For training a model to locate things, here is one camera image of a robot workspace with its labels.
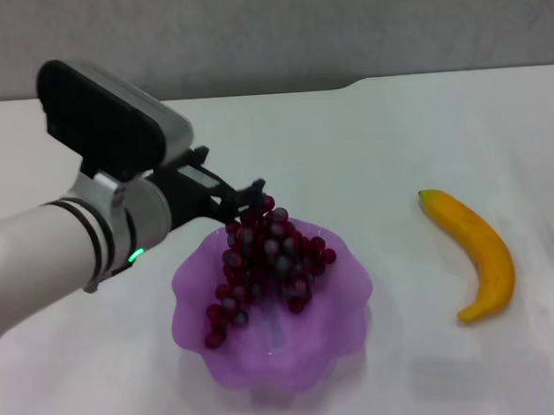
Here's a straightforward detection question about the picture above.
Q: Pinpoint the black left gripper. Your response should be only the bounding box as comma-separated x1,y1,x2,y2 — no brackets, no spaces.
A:
142,141,269,236

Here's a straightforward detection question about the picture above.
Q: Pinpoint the dark red grape bunch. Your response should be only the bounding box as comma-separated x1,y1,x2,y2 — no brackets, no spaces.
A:
194,190,343,351

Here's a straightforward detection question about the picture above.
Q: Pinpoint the yellow banana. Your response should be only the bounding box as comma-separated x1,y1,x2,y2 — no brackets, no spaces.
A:
416,184,519,330

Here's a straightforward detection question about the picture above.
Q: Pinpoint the purple translucent wavy bowl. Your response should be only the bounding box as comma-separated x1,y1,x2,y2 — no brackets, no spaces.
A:
165,208,379,404

